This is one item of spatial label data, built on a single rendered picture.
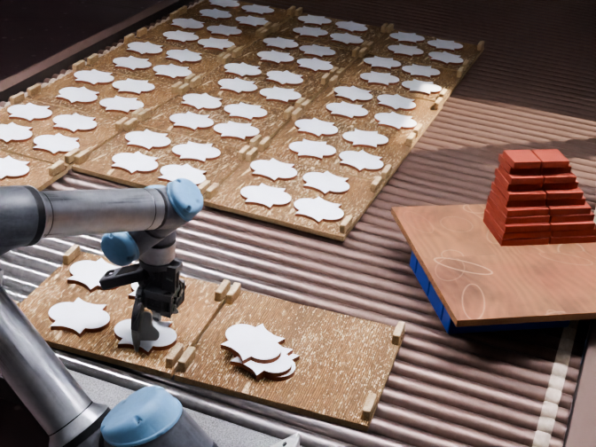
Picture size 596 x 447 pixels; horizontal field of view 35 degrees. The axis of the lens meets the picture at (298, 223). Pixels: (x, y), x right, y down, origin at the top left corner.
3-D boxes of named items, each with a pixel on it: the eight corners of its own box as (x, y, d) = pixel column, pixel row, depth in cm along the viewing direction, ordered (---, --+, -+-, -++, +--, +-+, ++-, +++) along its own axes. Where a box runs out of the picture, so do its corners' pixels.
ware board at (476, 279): (669, 314, 213) (670, 308, 212) (456, 327, 203) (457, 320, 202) (570, 207, 255) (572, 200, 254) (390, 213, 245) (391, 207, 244)
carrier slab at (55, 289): (170, 380, 197) (170, 373, 196) (-4, 333, 206) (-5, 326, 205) (232, 293, 226) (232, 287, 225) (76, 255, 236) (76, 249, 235)
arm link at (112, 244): (124, 216, 173) (156, 192, 182) (89, 243, 180) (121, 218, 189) (151, 250, 174) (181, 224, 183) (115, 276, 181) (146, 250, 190)
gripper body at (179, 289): (169, 321, 197) (171, 272, 191) (131, 310, 199) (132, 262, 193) (184, 302, 204) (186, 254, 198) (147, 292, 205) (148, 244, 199)
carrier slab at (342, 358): (367, 432, 187) (368, 426, 186) (174, 380, 197) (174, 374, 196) (404, 334, 216) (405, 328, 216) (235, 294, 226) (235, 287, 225)
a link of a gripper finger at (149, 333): (152, 359, 198) (160, 316, 197) (125, 351, 199) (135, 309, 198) (157, 356, 201) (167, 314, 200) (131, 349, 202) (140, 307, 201)
